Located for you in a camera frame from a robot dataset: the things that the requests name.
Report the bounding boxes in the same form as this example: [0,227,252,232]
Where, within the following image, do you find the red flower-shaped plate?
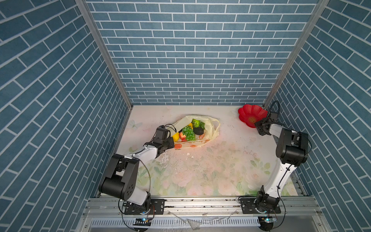
[238,104,268,128]

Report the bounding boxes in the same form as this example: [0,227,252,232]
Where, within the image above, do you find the cream printed plastic bag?
[168,115,220,149]

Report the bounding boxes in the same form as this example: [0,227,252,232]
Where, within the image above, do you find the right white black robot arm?
[255,112,310,206]

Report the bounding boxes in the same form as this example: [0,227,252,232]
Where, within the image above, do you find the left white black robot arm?
[98,125,175,206]

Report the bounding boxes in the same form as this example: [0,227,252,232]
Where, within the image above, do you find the yellow lemon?
[172,133,180,142]

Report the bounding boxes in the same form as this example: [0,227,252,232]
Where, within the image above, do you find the red strawberry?
[179,132,186,140]

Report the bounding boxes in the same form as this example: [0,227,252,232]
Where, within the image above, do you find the green grape bunch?
[182,126,196,141]

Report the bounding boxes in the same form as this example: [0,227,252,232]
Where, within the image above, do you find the dark avocado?
[193,127,204,135]

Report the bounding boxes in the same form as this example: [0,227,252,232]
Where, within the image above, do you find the light green pear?
[191,119,201,128]

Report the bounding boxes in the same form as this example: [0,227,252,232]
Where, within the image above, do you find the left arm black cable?
[117,123,177,231]

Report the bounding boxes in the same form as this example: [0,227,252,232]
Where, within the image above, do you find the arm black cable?
[117,123,177,231]
[254,100,313,230]

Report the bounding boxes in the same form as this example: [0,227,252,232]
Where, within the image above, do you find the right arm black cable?
[254,100,313,230]

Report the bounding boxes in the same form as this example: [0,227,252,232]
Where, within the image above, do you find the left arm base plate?
[123,198,165,215]

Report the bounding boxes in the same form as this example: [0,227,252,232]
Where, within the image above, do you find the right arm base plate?
[237,197,282,214]

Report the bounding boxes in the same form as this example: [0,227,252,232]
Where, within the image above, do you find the aluminium front rail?
[83,196,322,218]

